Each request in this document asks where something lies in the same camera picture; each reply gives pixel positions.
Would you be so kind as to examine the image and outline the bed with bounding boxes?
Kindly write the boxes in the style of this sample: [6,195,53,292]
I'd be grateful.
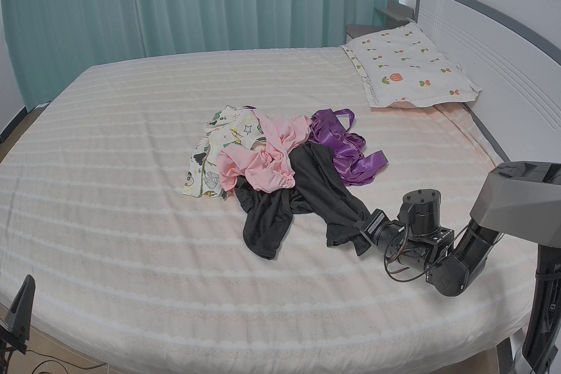
[0,0,561,374]

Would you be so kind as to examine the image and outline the black cable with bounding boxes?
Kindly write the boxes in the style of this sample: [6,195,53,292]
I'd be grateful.
[0,356,108,374]

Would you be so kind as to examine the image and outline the grey bedside table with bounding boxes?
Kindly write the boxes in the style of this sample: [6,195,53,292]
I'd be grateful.
[345,0,415,45]

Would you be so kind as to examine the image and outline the black shorts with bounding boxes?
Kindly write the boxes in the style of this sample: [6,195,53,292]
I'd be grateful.
[235,143,374,261]

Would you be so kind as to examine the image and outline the white printed pyjama garment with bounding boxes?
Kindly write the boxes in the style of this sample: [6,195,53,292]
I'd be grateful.
[182,104,264,201]

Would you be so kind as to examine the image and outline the pink garment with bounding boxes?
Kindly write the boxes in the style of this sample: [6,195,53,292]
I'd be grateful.
[216,109,314,193]

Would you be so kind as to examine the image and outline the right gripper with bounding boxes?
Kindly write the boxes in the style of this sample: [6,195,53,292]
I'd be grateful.
[354,209,410,261]

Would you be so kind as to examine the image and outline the white printed pillow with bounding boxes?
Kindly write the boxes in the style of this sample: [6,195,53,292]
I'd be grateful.
[340,21,483,109]

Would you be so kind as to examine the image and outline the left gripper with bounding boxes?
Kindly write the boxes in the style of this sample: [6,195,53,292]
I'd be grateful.
[0,274,37,366]

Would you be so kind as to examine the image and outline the purple satin garment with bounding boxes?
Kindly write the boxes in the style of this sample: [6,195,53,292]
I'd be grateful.
[307,108,390,187]

